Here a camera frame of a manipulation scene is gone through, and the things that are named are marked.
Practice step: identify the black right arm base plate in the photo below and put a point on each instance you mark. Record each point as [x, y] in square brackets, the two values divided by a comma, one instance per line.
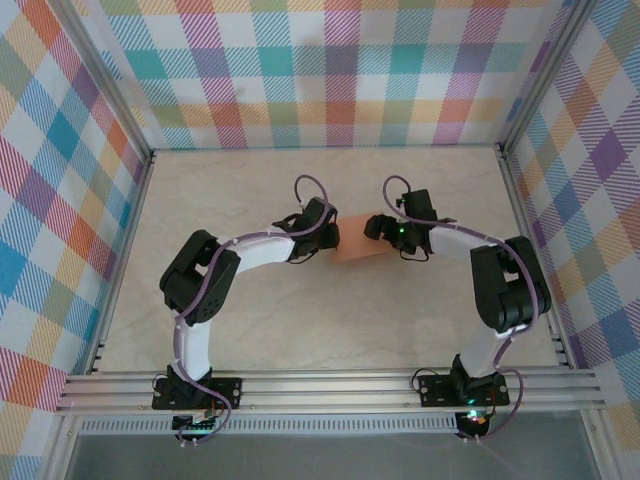
[435, 390]

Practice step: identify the circuit board with green lights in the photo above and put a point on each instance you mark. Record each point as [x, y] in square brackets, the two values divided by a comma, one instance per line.
[195, 426]

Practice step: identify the aluminium table side rail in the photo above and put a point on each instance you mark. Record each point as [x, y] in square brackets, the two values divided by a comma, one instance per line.
[123, 265]
[534, 265]

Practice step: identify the orange paper box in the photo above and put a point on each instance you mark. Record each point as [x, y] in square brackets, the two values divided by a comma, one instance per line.
[355, 242]

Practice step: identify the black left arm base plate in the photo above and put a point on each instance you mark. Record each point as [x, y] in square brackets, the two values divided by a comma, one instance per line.
[227, 390]

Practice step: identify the aluminium frame cross rail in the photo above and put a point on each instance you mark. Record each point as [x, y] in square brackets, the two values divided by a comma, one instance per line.
[325, 390]

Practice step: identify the aluminium frame leg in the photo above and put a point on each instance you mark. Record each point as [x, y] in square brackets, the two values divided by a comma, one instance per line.
[597, 447]
[64, 450]

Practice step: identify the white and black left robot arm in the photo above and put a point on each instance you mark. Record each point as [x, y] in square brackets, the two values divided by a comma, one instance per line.
[192, 345]

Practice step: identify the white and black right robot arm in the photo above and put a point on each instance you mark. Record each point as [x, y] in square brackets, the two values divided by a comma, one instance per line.
[480, 355]

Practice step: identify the aluminium corner post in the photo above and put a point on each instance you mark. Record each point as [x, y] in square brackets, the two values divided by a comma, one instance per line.
[547, 75]
[100, 75]

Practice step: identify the small controller board with light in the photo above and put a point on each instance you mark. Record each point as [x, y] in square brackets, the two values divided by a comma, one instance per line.
[472, 416]

